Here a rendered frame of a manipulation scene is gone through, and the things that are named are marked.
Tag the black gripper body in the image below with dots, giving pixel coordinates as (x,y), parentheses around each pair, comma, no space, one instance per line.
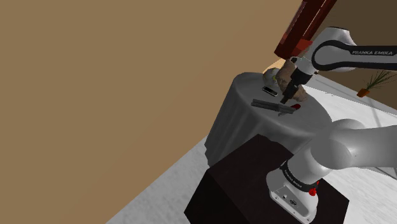
(294,83)

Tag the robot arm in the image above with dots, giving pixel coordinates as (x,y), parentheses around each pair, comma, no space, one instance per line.
(341,152)

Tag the brown rough vase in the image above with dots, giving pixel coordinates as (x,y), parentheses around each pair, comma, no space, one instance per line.
(283,77)

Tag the small red object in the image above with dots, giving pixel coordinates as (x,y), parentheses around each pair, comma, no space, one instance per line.
(296,106)

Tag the pale round object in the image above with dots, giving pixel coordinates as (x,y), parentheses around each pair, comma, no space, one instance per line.
(270,77)

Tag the black phone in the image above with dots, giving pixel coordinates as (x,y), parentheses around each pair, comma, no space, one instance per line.
(270,91)

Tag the dark red wooden door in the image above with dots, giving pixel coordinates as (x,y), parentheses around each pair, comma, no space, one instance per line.
(299,28)

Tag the round table with grey cloth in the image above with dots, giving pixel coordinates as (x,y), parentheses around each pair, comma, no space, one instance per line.
(248,124)

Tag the potted plant in orange pot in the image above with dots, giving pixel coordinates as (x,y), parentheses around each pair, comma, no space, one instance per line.
(372,83)

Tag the dark robot stand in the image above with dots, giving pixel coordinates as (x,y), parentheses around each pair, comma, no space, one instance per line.
(235,183)

